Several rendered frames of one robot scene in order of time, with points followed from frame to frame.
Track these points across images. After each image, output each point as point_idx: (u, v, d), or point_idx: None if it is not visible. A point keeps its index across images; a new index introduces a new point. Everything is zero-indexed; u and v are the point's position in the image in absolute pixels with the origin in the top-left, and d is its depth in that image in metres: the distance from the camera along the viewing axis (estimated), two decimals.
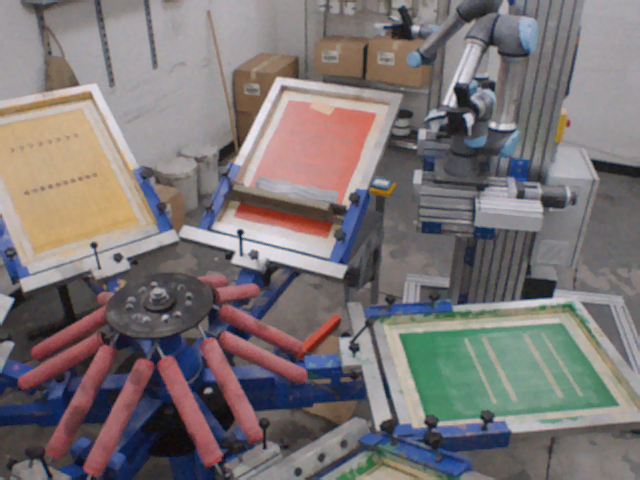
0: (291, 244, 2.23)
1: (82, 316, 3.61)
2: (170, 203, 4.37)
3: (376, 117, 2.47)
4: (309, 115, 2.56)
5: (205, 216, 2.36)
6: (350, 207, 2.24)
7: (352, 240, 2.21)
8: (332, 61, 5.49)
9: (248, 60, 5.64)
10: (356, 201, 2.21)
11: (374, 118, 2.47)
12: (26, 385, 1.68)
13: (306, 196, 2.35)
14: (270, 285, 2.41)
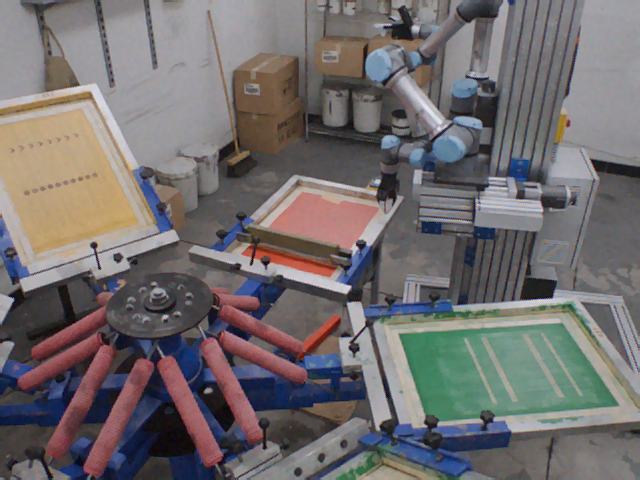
0: None
1: (82, 316, 3.61)
2: (170, 203, 4.37)
3: (379, 210, 2.83)
4: (319, 202, 2.89)
5: (215, 246, 2.49)
6: (355, 255, 2.43)
7: (354, 279, 2.34)
8: (332, 61, 5.49)
9: (248, 60, 5.64)
10: (362, 248, 2.41)
11: (377, 210, 2.82)
12: (26, 385, 1.68)
13: None
14: (270, 285, 2.41)
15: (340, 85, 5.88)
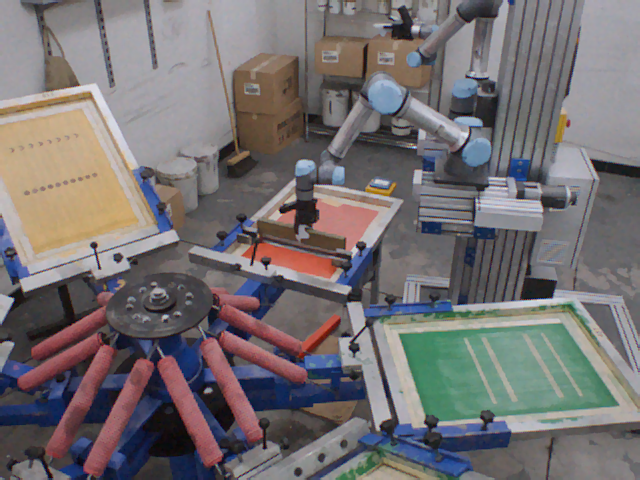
0: None
1: (82, 316, 3.61)
2: (170, 203, 4.37)
3: (379, 213, 2.84)
4: (319, 205, 2.90)
5: (215, 247, 2.49)
6: (355, 256, 2.43)
7: (354, 281, 2.35)
8: (332, 61, 5.49)
9: (248, 60, 5.64)
10: (362, 250, 2.42)
11: (377, 213, 2.83)
12: (26, 385, 1.68)
13: (312, 250, 2.55)
14: (270, 285, 2.41)
15: (340, 85, 5.88)
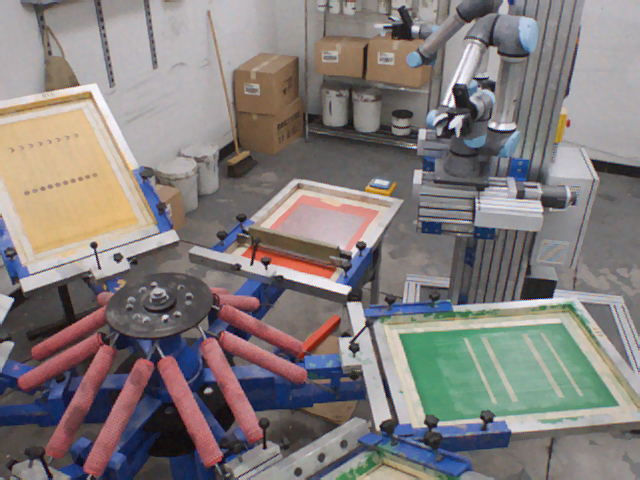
0: None
1: (82, 316, 3.61)
2: (170, 203, 4.37)
3: (379, 213, 2.83)
4: (319, 205, 2.90)
5: (215, 247, 2.49)
6: (355, 256, 2.43)
7: (354, 281, 2.35)
8: (332, 61, 5.49)
9: (248, 60, 5.64)
10: (362, 250, 2.42)
11: (377, 213, 2.83)
12: (26, 385, 1.68)
13: None
14: (270, 285, 2.41)
15: (340, 85, 5.88)
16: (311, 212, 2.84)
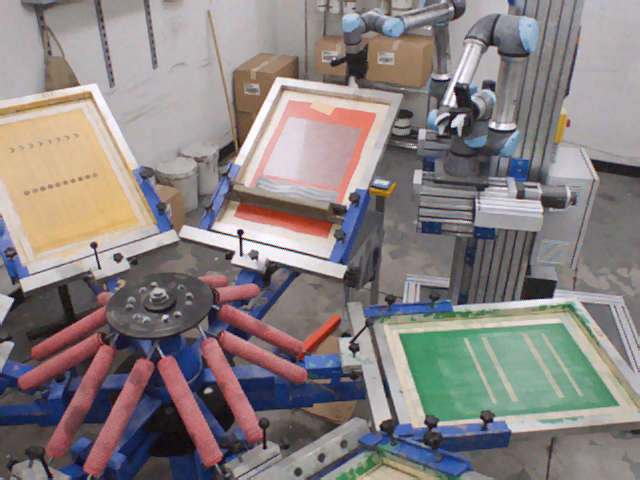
0: (291, 244, 2.23)
1: (82, 316, 3.61)
2: (170, 203, 4.37)
3: (376, 117, 2.47)
4: (309, 115, 2.56)
5: (205, 216, 2.36)
6: (350, 207, 2.24)
7: (352, 240, 2.21)
8: None
9: (248, 60, 5.64)
10: (356, 201, 2.21)
11: (374, 118, 2.47)
12: (26, 385, 1.68)
13: (306, 196, 2.35)
14: (270, 285, 2.41)
15: None
16: (301, 130, 2.53)
